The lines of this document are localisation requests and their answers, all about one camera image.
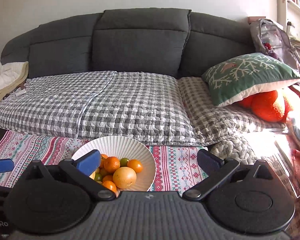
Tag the dark grey sofa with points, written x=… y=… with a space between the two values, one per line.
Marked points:
x=169 y=41

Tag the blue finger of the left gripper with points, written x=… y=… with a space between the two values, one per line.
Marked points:
x=6 y=165

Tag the orange mandarin back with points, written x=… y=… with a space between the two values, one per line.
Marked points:
x=103 y=158

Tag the grey checkered quilt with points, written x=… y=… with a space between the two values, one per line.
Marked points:
x=152 y=108

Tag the white blanket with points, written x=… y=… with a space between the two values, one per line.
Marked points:
x=11 y=76

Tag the patterned red green tablecloth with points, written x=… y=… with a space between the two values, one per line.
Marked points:
x=177 y=167

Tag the large yellow grapefruit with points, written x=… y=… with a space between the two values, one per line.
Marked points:
x=124 y=177

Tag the white ribbed plate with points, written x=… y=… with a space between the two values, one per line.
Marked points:
x=124 y=147

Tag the mandarin with stem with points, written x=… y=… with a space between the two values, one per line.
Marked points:
x=111 y=164

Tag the yellow pear fruit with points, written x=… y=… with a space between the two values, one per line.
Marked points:
x=92 y=176

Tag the orange mandarin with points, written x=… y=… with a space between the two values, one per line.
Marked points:
x=110 y=185
x=103 y=158
x=136 y=165

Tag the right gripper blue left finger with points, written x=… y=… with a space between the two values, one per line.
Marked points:
x=88 y=163

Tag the green lime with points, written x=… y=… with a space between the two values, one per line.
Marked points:
x=98 y=177

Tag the grey backpack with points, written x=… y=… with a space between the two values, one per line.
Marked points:
x=271 y=40

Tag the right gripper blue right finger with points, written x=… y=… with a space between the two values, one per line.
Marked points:
x=208 y=162

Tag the green white snowflake pillow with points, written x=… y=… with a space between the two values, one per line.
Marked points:
x=240 y=77

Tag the orange fuzzy pumpkin cushion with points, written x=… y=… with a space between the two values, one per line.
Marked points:
x=272 y=106

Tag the yellow orange small citrus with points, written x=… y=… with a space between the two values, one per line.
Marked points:
x=107 y=178

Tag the green small citrus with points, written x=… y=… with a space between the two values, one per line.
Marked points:
x=124 y=162

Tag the small tan fruit back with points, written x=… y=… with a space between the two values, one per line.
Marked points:
x=103 y=172

